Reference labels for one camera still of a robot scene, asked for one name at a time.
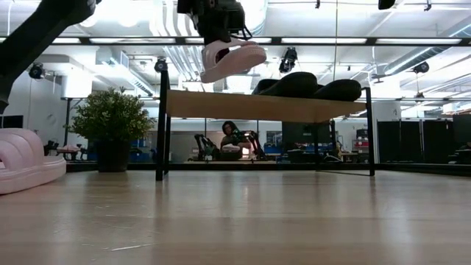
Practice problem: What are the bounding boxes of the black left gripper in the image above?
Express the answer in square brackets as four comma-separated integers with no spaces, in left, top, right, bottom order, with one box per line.
[177,0,247,64]

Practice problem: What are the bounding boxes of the pink foam slide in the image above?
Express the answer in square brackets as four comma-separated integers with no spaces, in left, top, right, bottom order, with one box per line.
[0,127,67,195]
[199,38,268,84]

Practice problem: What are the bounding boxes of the black foam slide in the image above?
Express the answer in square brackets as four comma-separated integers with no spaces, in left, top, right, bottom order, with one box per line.
[252,71,320,99]
[314,79,362,102]

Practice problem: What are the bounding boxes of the person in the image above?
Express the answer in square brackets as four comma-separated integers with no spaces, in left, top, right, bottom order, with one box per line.
[219,120,252,161]

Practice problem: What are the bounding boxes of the green potted plant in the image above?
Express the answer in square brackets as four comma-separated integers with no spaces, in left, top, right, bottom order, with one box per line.
[68,86,155,173]

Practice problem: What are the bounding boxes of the stacked storage bins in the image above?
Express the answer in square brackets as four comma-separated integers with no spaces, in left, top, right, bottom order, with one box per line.
[355,127,369,154]

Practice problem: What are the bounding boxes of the black partition cabinets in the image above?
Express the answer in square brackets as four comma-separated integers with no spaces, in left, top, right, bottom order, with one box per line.
[377,119,454,165]

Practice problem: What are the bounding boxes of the dark monitor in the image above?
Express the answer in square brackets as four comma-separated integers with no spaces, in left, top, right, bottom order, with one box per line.
[452,113,471,150]

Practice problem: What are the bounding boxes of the silver ventilation duct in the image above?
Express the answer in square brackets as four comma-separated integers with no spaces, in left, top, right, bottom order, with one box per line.
[242,0,269,37]

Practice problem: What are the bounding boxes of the black overhead camera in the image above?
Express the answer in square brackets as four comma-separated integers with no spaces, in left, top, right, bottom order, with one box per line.
[278,46,298,74]

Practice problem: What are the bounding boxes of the wooden shelf with black frame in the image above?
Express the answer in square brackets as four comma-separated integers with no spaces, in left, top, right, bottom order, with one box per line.
[155,69,376,181]

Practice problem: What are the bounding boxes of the black overhead frame beam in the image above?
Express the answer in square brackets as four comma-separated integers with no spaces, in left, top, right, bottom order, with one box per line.
[0,35,471,47]

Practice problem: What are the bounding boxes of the large dark wall screen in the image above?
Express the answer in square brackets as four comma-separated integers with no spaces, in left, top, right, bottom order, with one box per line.
[281,121,334,145]

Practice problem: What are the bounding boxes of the black table frame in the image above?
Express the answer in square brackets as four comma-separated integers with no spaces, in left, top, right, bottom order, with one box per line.
[65,161,471,177]

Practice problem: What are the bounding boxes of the small dark wall screen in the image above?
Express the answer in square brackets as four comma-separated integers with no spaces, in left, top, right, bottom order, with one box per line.
[0,115,24,130]

